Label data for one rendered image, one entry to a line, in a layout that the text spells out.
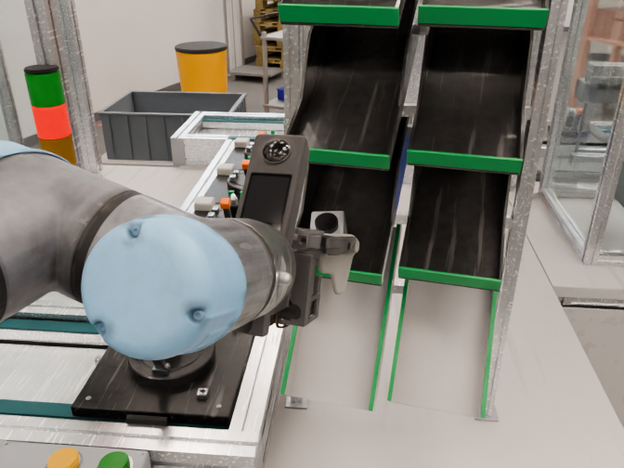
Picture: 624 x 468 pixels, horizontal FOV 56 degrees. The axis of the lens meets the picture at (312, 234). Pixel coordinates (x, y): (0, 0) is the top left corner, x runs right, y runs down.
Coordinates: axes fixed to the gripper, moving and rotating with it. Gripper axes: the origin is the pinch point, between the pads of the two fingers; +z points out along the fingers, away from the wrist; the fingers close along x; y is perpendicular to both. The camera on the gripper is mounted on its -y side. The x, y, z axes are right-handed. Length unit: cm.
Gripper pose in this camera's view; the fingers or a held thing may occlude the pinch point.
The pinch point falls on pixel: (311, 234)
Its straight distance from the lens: 63.9
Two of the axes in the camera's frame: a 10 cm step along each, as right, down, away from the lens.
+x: 9.7, 1.2, -2.3
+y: -1.1, 9.9, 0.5
